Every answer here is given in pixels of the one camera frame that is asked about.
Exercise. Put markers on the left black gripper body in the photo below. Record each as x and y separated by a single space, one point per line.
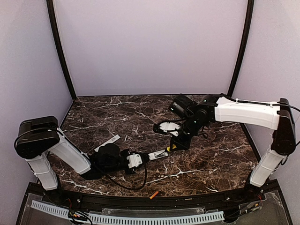
144 157

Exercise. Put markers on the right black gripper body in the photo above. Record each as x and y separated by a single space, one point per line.
181 144

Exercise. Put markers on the yellow handled screwdriver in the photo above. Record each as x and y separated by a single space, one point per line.
171 148

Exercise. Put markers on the white remote control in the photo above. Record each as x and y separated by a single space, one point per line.
153 155

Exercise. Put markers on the white battery cover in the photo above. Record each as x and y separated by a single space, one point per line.
112 140

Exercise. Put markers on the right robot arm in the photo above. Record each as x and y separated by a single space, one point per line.
276 116

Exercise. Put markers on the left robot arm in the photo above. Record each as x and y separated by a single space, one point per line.
37 137

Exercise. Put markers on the orange black battery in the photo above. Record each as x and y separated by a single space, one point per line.
153 195

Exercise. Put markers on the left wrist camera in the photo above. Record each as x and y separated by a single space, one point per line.
134 160

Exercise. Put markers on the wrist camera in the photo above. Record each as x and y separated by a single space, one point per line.
165 128
134 160

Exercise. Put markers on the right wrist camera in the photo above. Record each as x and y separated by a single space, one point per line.
165 128

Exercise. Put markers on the black front mounting rail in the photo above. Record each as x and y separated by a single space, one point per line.
220 200

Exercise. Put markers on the white slotted cable duct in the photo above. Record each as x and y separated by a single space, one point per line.
193 216

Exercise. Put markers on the right black frame post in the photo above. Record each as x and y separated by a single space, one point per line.
242 48

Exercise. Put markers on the black frame post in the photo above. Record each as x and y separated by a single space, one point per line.
242 48
59 48

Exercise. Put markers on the left black frame post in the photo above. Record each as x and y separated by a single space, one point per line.
59 48

